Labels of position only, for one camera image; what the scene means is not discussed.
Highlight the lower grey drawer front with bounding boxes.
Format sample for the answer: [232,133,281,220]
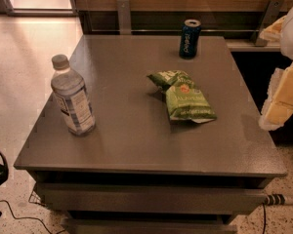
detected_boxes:
[61,218,237,234]

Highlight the blue pepsi can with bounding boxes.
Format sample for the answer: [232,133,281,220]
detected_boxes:
[179,19,201,59]

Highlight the right metal wall bracket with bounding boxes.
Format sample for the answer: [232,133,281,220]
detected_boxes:
[251,0,285,47]

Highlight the green chip bag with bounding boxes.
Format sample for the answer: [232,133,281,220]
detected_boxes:
[148,70,217,124]

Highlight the left metal wall bracket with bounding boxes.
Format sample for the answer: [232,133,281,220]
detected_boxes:
[116,0,132,35]

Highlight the black floor cable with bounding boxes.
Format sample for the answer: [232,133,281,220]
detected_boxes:
[0,199,67,234]

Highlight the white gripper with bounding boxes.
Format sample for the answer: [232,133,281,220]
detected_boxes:
[259,7,293,131]

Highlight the striped cable connector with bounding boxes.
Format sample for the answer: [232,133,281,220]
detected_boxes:
[264,194,293,206]

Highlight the grey drawer cabinet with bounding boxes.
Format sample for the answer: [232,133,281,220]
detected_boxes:
[15,35,286,226]

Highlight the grey drawer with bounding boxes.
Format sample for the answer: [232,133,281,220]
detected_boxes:
[61,218,237,234]
[36,182,265,215]

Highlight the upper grey drawer front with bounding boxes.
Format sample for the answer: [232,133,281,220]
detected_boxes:
[36,182,265,215]

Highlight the metal wall bracket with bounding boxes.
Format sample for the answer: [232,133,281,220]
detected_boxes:
[251,0,285,47]
[116,0,132,35]

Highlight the clear plastic water bottle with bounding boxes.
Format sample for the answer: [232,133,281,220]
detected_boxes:
[51,55,95,136]

